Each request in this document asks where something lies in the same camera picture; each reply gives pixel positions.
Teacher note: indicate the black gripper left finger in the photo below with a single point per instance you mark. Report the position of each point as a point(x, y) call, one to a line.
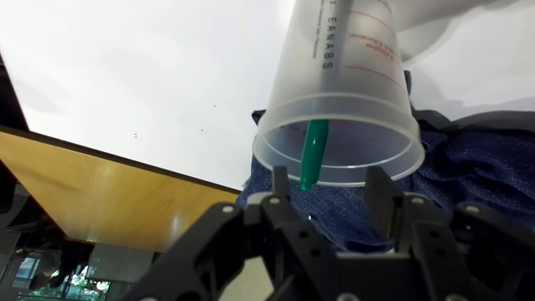
point(268, 251)

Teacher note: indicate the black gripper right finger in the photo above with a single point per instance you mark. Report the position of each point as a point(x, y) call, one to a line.
point(457, 251)

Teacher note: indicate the grey pen with green cap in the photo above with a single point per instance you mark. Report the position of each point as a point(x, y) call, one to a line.
point(313, 150)

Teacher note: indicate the clear plastic cup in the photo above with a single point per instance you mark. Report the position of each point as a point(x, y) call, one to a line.
point(368, 83)

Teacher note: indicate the navy blue cloth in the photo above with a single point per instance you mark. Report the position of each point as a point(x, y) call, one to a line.
point(474, 167)

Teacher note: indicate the yellow wooden table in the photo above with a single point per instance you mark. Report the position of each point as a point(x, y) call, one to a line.
point(111, 189)

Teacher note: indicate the white table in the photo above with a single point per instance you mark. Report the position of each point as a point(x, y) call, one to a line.
point(139, 67)

